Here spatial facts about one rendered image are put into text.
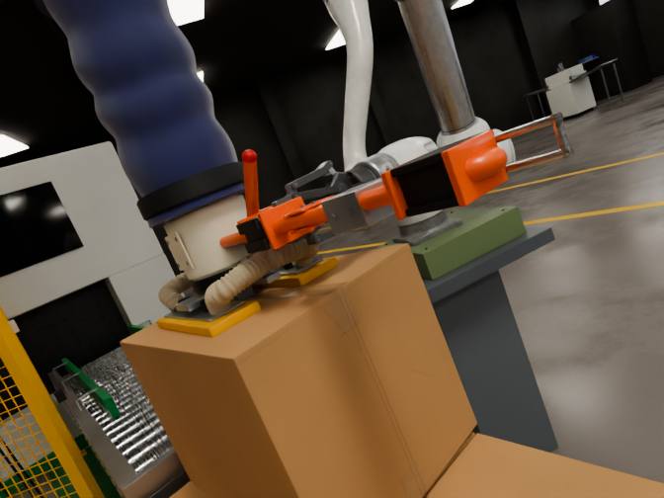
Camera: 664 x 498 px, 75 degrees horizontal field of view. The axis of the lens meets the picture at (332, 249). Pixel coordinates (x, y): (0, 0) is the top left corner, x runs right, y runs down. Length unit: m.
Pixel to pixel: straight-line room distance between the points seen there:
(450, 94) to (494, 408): 0.96
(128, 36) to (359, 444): 0.78
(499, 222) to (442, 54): 0.49
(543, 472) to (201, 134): 0.83
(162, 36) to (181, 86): 0.09
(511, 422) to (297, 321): 1.08
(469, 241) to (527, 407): 0.62
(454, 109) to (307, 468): 0.98
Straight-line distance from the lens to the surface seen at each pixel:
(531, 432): 1.68
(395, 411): 0.80
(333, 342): 0.69
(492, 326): 1.47
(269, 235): 0.66
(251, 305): 0.77
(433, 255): 1.24
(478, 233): 1.31
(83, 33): 0.94
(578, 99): 14.12
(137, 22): 0.92
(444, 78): 1.27
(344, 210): 0.51
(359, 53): 1.08
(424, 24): 1.24
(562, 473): 0.88
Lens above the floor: 1.13
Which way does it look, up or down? 9 degrees down
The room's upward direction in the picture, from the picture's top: 22 degrees counter-clockwise
